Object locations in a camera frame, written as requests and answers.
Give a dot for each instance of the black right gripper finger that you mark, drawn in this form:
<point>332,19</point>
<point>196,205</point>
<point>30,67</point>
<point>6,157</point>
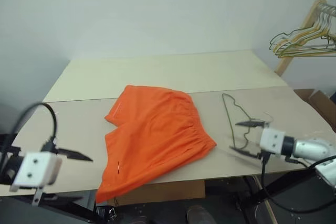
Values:
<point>249,123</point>
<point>244,151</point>

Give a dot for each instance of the flat brown cardboard box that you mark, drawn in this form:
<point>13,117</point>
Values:
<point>168,192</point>

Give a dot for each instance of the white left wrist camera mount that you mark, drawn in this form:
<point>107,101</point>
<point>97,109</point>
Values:
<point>35,171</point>

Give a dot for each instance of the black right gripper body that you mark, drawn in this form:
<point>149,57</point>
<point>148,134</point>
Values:
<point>264,125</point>

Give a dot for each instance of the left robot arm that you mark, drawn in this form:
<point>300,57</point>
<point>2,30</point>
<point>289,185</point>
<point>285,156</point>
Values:
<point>10,165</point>

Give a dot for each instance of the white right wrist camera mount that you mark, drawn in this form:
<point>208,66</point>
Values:
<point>273,140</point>

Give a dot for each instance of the dark rounded shoe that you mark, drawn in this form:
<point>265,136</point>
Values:
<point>200,214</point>

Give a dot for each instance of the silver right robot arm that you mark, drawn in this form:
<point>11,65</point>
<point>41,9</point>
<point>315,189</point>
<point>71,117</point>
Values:
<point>309,148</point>

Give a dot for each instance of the orange shorts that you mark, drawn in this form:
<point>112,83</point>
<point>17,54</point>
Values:
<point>160,134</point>

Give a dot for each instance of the wooden hanger rack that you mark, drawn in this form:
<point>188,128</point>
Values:
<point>307,20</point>

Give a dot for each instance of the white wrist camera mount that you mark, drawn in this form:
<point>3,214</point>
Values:
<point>273,140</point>
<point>35,171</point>

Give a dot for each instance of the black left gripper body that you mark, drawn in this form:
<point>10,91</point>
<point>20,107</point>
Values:
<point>50,147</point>

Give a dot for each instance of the thin wooden stick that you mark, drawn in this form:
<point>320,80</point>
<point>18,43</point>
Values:
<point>270,212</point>

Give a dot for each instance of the small black device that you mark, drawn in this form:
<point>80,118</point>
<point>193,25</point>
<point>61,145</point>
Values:
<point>106,211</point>

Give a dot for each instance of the open brown cardboard box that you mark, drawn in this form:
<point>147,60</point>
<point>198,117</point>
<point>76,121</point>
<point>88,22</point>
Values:
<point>321,103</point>

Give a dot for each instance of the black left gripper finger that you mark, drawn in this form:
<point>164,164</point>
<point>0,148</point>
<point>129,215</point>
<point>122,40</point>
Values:
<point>63,197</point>
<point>74,155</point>

